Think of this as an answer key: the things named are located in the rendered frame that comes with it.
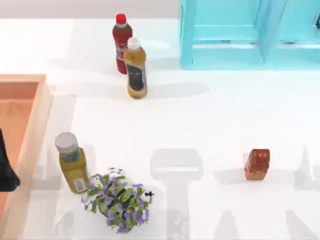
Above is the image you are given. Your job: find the salmon-coloured shallow box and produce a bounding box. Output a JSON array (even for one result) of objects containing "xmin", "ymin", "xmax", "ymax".
[{"xmin": 0, "ymin": 74, "xmax": 54, "ymax": 240}]

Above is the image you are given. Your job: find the yellow bottle with grey cap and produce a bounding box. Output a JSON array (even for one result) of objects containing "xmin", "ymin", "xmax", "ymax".
[{"xmin": 54, "ymin": 131, "xmax": 90, "ymax": 194}]

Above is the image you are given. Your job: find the light blue rack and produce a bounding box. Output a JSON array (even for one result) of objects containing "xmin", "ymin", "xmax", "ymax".
[{"xmin": 178, "ymin": 0, "xmax": 320, "ymax": 70}]

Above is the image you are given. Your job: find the potted plant with purple flowers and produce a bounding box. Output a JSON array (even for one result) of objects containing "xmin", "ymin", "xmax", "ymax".
[{"xmin": 81, "ymin": 166, "xmax": 155, "ymax": 235}]

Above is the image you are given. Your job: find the amber bottle with white cap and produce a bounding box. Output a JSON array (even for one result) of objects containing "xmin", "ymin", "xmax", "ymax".
[{"xmin": 123, "ymin": 37, "xmax": 148, "ymax": 100}]

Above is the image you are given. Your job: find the red bottle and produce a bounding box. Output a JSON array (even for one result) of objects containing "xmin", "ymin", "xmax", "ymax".
[{"xmin": 111, "ymin": 13, "xmax": 134, "ymax": 75}]

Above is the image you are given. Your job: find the brown bread loaf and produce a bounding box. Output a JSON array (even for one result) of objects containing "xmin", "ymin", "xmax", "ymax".
[{"xmin": 244, "ymin": 148, "xmax": 271, "ymax": 181}]

